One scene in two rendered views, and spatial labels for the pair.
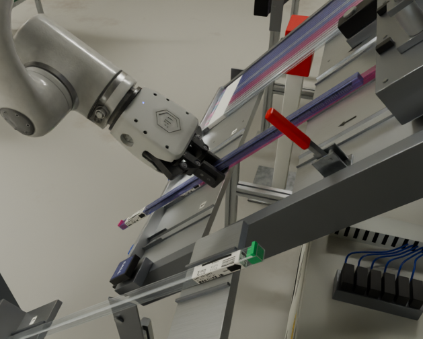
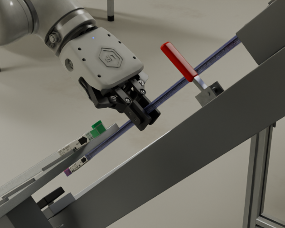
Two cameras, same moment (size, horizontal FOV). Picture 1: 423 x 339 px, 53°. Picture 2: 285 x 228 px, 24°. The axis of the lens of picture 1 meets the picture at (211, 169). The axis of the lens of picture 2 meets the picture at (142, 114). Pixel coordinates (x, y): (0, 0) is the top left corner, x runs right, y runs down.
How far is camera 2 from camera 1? 48 cm
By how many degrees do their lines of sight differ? 21
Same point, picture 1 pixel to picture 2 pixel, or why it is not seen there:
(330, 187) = (196, 113)
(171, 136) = (108, 69)
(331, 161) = (208, 95)
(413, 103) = (262, 45)
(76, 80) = (40, 7)
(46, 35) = not seen: outside the picture
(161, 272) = (77, 206)
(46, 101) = (9, 15)
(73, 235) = not seen: outside the picture
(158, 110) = (104, 47)
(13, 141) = (30, 124)
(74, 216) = not seen: hidden behind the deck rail
